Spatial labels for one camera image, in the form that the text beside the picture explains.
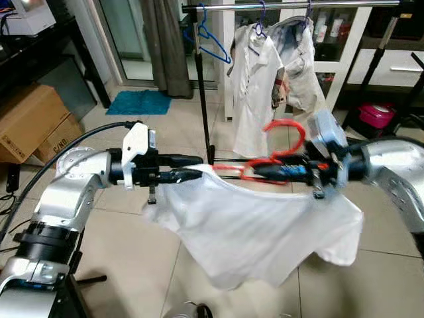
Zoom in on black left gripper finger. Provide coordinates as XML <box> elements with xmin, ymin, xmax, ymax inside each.
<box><xmin>159</xmin><ymin>168</ymin><xmax>203</xmax><ymax>185</ymax></box>
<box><xmin>159</xmin><ymin>154</ymin><xmax>205</xmax><ymax>168</ymax></box>

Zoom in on red wire hanger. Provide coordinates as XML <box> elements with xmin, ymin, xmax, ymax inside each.
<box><xmin>212</xmin><ymin>119</ymin><xmax>309</xmax><ymax>185</ymax></box>

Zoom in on blue plastic hanger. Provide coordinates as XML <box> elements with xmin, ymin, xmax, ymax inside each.
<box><xmin>196</xmin><ymin>3</ymin><xmax>233</xmax><ymax>66</ymax></box>

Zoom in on blue floor mat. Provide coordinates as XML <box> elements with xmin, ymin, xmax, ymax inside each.
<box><xmin>105</xmin><ymin>89</ymin><xmax>173</xmax><ymax>117</ymax></box>

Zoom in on pink plastic container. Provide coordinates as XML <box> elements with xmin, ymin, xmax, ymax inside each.
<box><xmin>358</xmin><ymin>102</ymin><xmax>397</xmax><ymax>131</ymax></box>

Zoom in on white hung shirt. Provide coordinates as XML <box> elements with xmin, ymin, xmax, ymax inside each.
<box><xmin>229</xmin><ymin>23</ymin><xmax>285</xmax><ymax>160</ymax></box>

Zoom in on printed cardboard box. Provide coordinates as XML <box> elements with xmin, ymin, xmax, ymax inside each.
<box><xmin>32</xmin><ymin>113</ymin><xmax>85</xmax><ymax>165</ymax></box>

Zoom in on beige hung shirt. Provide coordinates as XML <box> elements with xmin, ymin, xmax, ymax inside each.
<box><xmin>270</xmin><ymin>17</ymin><xmax>329</xmax><ymax>115</ymax></box>

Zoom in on grey curtain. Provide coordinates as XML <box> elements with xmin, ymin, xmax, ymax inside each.
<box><xmin>139</xmin><ymin>0</ymin><xmax>194</xmax><ymax>100</ymax></box>

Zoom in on white glass cabinet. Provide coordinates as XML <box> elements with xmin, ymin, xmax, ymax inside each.
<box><xmin>222</xmin><ymin>0</ymin><xmax>424</xmax><ymax>121</ymax></box>

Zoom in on large plain cardboard box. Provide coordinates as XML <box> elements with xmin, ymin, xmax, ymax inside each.
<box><xmin>0</xmin><ymin>83</ymin><xmax>72</xmax><ymax>165</ymax></box>

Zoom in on silver robot leg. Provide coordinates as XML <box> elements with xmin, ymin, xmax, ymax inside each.
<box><xmin>162</xmin><ymin>301</ymin><xmax>214</xmax><ymax>318</ymax></box>

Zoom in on black desk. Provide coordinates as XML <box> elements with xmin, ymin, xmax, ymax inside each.
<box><xmin>0</xmin><ymin>0</ymin><xmax>113</xmax><ymax>110</ymax></box>

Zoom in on metal clothes rack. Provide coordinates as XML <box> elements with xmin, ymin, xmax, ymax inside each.
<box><xmin>182</xmin><ymin>0</ymin><xmax>402</xmax><ymax>165</ymax></box>

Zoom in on white desktop device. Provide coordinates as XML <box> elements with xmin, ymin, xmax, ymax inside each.
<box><xmin>0</xmin><ymin>0</ymin><xmax>58</xmax><ymax>37</ymax></box>

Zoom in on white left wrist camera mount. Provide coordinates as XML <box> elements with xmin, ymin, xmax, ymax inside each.
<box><xmin>121</xmin><ymin>122</ymin><xmax>158</xmax><ymax>191</ymax></box>

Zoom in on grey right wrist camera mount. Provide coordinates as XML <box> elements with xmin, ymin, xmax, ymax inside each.
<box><xmin>307</xmin><ymin>109</ymin><xmax>353</xmax><ymax>193</ymax></box>

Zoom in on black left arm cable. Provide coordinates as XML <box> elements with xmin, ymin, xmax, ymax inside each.
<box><xmin>0</xmin><ymin>121</ymin><xmax>143</xmax><ymax>242</ymax></box>

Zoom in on black robot waist frame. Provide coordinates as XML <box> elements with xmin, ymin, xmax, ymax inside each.
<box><xmin>40</xmin><ymin>268</ymin><xmax>108</xmax><ymax>318</ymax></box>

